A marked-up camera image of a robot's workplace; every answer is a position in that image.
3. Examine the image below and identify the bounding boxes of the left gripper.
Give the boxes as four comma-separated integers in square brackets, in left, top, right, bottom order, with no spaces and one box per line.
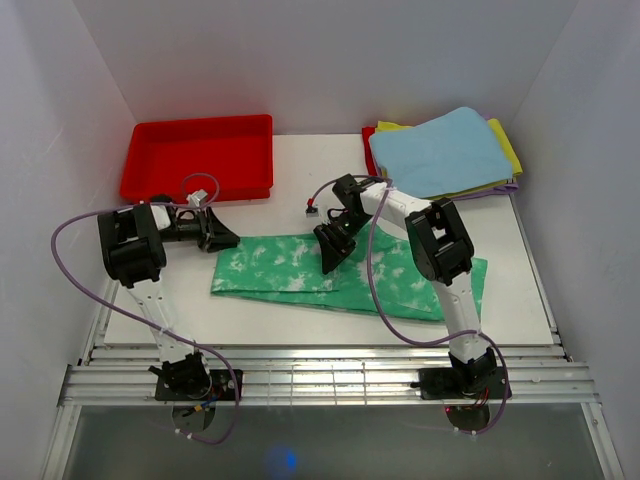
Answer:
[160,206,240,253]

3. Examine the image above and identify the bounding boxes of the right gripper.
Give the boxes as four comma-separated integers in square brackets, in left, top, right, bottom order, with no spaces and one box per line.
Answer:
[313,212,372,276]

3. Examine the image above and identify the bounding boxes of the green tie-dye trousers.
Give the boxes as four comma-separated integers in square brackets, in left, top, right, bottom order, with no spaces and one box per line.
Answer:
[209,220,490,323]

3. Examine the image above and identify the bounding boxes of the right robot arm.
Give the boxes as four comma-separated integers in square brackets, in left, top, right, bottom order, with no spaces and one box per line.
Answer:
[313,174,500,398]

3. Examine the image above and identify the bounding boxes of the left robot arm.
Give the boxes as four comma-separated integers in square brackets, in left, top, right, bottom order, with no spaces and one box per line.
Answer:
[97,190,240,400]

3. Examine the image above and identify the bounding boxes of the red plastic bin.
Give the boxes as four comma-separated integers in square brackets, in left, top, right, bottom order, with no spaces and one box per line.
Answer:
[119,114,274,202]

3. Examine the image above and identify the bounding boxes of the yellow folded cloth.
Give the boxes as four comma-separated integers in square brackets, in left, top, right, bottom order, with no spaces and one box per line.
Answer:
[361,117,523,200]

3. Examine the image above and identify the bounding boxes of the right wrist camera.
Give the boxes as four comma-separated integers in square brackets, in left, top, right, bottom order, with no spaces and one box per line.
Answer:
[305,198,333,221]

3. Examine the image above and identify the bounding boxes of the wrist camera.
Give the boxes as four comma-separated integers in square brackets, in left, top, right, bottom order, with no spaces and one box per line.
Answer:
[305,198,333,221]
[186,189,209,208]

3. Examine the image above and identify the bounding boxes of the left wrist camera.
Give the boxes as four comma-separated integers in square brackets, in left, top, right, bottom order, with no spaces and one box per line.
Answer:
[186,189,209,208]

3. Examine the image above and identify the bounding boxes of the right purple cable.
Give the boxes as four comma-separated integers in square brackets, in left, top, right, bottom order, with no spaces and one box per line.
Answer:
[307,174,508,437]

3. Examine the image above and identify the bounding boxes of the purple cable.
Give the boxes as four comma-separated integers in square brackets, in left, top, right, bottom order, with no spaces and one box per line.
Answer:
[50,172,244,446]
[307,174,508,437]

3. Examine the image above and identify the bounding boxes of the aluminium rail frame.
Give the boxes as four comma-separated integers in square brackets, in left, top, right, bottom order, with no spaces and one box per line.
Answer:
[42,342,623,479]

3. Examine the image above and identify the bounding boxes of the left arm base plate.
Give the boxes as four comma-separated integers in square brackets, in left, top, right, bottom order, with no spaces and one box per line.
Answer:
[153,369,244,402]

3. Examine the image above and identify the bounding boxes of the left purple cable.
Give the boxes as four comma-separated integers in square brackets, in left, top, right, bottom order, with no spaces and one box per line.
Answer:
[50,172,244,446]

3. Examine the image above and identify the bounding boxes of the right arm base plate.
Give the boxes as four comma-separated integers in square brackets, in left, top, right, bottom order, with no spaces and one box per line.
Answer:
[410,367,512,400]

